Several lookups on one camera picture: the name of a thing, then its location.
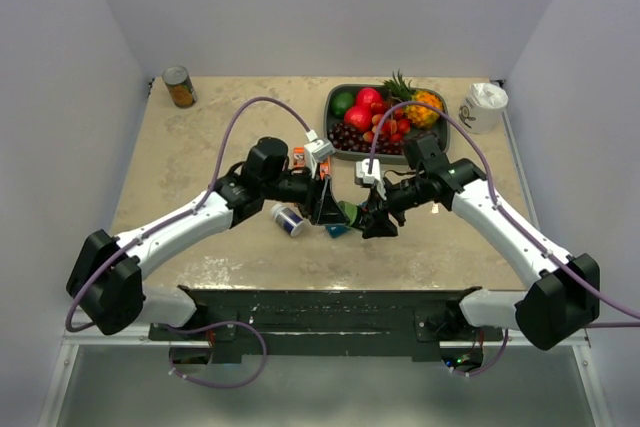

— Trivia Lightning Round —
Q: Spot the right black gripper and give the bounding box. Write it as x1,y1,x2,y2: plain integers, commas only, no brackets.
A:
361,173,428,238

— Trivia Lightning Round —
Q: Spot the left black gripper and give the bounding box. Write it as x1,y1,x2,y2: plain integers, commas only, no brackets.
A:
262,161,350,225

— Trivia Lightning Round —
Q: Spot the teal weekly pill organizer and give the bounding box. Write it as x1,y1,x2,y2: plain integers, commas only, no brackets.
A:
325,225,350,239

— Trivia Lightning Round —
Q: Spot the green pill bottle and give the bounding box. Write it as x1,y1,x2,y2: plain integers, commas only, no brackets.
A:
338,201,371,231

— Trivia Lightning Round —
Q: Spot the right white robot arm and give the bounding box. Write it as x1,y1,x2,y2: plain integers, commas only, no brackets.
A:
355,136,600,351

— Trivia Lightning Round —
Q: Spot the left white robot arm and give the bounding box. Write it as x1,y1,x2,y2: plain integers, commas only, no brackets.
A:
66,137,347,339

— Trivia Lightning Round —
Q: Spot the white blue pill bottle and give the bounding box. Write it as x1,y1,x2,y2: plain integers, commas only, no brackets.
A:
270,203,304,237

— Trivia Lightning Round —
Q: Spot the orange cardboard box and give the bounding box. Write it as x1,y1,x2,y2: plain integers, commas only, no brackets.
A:
292,147,331,179

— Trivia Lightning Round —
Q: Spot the dark grape bunch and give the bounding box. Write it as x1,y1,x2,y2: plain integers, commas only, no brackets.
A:
327,120,441,157

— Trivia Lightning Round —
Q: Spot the red cherry cluster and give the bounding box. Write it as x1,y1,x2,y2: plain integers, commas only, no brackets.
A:
362,102,411,143

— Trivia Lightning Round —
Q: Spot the red apple lower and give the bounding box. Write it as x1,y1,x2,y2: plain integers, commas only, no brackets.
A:
343,105,373,133

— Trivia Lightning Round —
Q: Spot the red apple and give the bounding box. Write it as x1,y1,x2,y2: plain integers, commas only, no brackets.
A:
355,87,384,110
343,105,373,133

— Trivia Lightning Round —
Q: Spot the small pineapple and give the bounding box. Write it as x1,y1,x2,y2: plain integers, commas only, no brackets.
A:
383,70,443,130

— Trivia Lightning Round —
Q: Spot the green lime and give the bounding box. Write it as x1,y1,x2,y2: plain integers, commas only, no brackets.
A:
330,92,355,118

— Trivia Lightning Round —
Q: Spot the red apple upper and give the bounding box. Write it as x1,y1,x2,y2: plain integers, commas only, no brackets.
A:
355,87,384,110

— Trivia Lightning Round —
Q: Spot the tin can yellow label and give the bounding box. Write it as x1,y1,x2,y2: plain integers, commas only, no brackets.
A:
162,65,197,108

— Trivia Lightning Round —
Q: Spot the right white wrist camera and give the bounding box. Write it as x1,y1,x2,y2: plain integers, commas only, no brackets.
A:
354,158,386,200

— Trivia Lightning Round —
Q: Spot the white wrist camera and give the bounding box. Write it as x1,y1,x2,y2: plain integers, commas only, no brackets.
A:
354,158,386,200
303,129,335,179

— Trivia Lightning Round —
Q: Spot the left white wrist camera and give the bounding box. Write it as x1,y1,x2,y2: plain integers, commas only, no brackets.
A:
303,129,335,179

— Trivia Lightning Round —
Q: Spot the purple cable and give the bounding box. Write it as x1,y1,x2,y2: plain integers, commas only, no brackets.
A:
447,328,510,379
64,95,316,333
159,320,269,391
368,100,640,330

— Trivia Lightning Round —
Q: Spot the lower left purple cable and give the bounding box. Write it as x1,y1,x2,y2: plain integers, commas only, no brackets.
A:
159,320,269,391

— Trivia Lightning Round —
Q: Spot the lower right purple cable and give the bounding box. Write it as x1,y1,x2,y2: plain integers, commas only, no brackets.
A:
447,328,510,379

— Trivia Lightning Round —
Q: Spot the aluminium rail frame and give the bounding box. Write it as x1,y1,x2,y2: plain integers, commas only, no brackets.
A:
59,321,593,353

